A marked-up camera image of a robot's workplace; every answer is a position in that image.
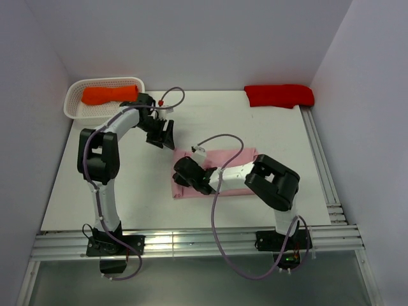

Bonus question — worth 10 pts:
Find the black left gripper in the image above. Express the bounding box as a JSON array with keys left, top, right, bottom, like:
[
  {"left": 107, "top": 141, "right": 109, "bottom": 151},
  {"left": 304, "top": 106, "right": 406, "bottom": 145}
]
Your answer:
[{"left": 136, "top": 117, "right": 175, "bottom": 150}]

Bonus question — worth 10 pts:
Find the pink t shirt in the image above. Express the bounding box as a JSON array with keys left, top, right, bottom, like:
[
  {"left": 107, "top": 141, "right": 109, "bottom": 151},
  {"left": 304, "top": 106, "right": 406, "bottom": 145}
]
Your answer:
[{"left": 170, "top": 147, "right": 258, "bottom": 200}]

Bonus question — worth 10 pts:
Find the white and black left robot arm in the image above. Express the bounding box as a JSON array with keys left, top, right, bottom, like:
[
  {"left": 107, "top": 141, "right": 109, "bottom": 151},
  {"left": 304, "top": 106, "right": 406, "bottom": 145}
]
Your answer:
[{"left": 77, "top": 93, "right": 175, "bottom": 255}]

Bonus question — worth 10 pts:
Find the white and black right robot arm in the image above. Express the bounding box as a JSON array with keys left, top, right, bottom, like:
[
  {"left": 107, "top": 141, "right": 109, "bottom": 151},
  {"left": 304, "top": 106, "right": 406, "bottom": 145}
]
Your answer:
[{"left": 173, "top": 154, "right": 300, "bottom": 249}]

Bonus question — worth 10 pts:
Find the rolled orange t shirt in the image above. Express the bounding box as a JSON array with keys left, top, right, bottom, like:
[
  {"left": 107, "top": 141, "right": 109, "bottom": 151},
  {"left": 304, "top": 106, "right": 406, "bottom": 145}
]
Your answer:
[{"left": 81, "top": 85, "right": 139, "bottom": 106}]

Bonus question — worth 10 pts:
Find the white perforated plastic basket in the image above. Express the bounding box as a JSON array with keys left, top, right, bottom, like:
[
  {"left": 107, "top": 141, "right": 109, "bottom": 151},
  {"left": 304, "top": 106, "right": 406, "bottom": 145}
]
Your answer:
[{"left": 64, "top": 76, "right": 145, "bottom": 126}]

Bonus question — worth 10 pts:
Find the folded red t shirt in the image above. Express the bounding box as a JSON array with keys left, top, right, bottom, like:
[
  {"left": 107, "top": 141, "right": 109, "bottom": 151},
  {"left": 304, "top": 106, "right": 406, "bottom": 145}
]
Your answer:
[{"left": 244, "top": 84, "right": 315, "bottom": 109}]

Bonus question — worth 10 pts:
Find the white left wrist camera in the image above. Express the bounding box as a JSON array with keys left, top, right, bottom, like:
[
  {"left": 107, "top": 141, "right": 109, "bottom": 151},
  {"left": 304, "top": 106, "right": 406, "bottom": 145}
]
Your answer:
[{"left": 157, "top": 108, "right": 173, "bottom": 120}]

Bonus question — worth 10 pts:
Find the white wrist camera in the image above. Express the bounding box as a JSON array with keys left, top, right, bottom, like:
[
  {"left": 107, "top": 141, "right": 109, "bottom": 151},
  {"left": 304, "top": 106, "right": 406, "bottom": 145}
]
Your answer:
[
  {"left": 191, "top": 145, "right": 207, "bottom": 166},
  {"left": 157, "top": 108, "right": 173, "bottom": 120}
]

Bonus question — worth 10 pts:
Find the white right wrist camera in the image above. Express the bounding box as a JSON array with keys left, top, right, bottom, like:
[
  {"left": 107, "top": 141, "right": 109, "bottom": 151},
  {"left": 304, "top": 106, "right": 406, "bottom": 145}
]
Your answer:
[{"left": 191, "top": 145, "right": 207, "bottom": 166}]

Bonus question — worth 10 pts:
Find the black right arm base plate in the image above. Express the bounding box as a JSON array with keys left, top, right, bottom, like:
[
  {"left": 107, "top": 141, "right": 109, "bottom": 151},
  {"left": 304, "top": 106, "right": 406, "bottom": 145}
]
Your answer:
[{"left": 254, "top": 229, "right": 313, "bottom": 252}]

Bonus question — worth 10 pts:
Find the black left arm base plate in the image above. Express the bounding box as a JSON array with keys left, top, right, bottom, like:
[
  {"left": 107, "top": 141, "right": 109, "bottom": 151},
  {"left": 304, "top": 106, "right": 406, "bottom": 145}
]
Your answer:
[{"left": 85, "top": 235, "right": 145, "bottom": 257}]

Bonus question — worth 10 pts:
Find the aluminium front rail frame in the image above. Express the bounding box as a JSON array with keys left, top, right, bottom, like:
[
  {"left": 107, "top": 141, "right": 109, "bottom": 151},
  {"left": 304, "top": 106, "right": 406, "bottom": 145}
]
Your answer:
[{"left": 17, "top": 224, "right": 383, "bottom": 305}]

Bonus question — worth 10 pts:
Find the aluminium right side rail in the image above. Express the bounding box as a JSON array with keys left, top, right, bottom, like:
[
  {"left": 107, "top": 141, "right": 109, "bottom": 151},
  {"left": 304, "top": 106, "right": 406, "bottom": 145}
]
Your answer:
[{"left": 300, "top": 106, "right": 348, "bottom": 225}]

